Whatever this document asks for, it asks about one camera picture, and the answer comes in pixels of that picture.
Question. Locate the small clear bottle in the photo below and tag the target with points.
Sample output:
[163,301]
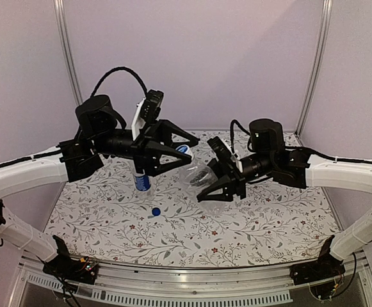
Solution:
[194,178]

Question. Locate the right aluminium corner post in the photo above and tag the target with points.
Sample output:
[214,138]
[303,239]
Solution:
[324,26]

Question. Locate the clear bottle with blue label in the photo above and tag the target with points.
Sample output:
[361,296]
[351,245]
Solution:
[143,185]

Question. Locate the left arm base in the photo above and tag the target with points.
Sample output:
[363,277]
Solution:
[63,266]

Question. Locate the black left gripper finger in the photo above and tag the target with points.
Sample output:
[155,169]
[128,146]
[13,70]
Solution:
[168,129]
[160,159]

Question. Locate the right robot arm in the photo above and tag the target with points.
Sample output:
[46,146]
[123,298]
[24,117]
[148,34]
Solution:
[298,167]

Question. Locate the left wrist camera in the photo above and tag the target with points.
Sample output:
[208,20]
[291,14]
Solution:
[146,113]

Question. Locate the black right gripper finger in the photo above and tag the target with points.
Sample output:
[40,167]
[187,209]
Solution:
[217,192]
[216,167]

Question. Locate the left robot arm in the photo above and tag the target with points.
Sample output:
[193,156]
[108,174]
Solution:
[102,133]

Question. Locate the floral tablecloth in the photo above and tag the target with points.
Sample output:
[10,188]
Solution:
[103,217]

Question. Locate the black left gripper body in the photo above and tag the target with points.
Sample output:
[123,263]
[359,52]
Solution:
[138,149]

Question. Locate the aluminium front rail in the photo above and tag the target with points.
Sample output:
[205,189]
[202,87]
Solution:
[140,285]

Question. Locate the left aluminium corner post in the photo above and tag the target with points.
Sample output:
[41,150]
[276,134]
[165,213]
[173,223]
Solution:
[61,21]

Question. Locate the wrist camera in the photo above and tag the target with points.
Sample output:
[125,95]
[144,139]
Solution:
[226,158]
[146,113]

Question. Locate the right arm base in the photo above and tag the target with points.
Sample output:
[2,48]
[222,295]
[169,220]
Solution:
[322,268]

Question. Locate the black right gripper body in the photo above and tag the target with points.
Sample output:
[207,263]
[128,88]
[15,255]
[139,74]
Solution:
[237,178]

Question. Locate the white and blue bottle cap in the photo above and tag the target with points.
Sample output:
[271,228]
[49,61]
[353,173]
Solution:
[185,149]

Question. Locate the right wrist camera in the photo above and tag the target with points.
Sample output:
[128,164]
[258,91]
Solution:
[226,158]

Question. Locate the aluminium corner post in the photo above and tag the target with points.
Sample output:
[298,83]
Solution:
[324,26]
[61,21]

